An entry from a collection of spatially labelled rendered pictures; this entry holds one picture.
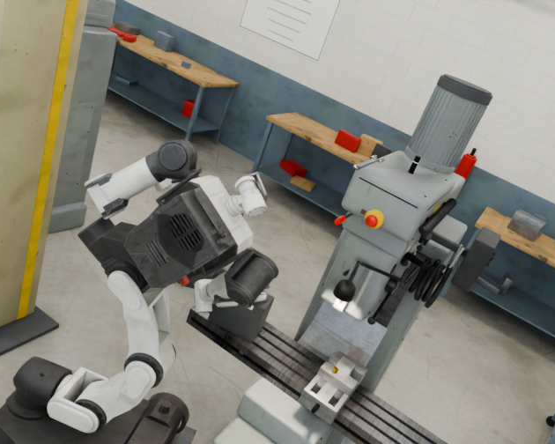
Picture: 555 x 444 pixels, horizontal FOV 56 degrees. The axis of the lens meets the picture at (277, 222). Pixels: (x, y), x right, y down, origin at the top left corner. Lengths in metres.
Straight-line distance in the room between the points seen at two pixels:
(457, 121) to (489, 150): 4.09
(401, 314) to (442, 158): 0.79
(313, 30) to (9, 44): 4.56
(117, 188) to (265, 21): 5.48
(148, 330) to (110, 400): 0.37
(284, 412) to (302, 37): 5.19
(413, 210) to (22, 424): 1.63
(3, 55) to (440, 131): 1.83
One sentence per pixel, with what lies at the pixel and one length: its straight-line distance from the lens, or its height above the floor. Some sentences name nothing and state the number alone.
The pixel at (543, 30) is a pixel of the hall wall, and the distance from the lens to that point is 6.02.
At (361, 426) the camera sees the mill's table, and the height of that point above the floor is 0.94.
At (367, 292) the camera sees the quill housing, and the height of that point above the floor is 1.45.
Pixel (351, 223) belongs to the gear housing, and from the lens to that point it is 1.85.
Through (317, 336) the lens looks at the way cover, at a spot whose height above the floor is 0.92.
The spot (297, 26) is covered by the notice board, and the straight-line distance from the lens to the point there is 6.73.
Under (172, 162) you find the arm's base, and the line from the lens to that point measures 1.55.
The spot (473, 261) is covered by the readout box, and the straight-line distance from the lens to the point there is 2.12.
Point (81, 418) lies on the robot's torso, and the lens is 2.17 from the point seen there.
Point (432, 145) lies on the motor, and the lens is 2.01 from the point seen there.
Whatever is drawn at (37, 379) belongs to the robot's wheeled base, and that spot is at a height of 0.74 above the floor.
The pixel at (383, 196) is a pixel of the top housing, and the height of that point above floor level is 1.84.
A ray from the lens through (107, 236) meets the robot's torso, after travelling 1.73.
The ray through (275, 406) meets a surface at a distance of 2.20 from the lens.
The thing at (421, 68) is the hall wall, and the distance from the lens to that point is 6.18.
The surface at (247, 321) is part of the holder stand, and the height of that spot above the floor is 1.03.
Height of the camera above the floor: 2.35
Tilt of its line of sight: 25 degrees down
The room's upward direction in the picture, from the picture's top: 21 degrees clockwise
